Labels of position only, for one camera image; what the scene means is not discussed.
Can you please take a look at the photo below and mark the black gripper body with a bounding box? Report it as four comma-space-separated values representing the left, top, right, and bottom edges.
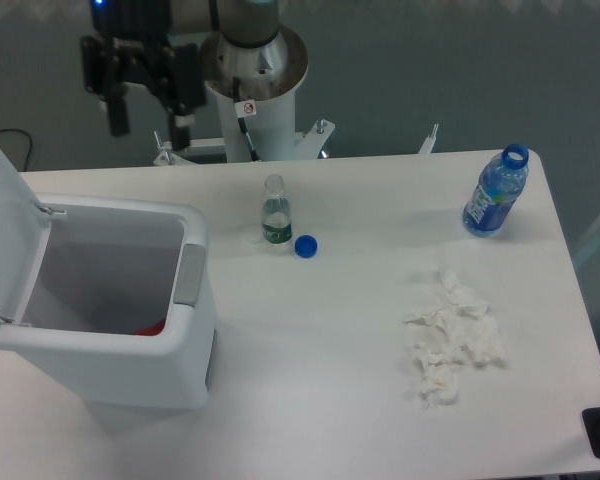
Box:
89, 1, 172, 93

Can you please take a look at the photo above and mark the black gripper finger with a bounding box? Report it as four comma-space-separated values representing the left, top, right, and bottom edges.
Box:
80, 36, 130, 136
153, 43, 206, 150

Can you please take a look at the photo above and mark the white trash can lid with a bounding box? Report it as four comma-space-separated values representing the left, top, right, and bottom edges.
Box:
0, 150, 67, 324

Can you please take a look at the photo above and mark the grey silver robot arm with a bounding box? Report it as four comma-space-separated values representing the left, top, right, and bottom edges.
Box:
80, 1, 308, 150

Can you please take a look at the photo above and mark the blue bottle cap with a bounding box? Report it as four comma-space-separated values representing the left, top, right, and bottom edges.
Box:
294, 235, 318, 259

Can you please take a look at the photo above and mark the white trash can body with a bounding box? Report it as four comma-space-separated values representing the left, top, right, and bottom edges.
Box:
0, 194, 217, 410

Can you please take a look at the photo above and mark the clear green-label bottle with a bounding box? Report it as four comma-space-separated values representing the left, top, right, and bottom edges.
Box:
261, 174, 292, 248

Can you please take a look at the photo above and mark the red item in bin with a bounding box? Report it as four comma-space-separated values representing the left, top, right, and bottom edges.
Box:
134, 319, 166, 336

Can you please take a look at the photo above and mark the blue drink bottle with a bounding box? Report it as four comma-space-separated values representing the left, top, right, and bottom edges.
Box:
462, 143, 529, 237

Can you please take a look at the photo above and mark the crumpled white tissue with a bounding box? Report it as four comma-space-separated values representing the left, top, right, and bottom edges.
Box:
402, 269, 507, 408

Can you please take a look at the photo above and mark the black pedestal cable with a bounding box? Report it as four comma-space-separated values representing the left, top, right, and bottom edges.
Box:
232, 77, 264, 162

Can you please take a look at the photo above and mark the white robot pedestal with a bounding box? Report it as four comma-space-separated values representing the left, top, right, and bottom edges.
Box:
152, 79, 441, 167

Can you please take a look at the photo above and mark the black floor cable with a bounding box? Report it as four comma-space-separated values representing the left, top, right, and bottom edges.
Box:
0, 128, 34, 171

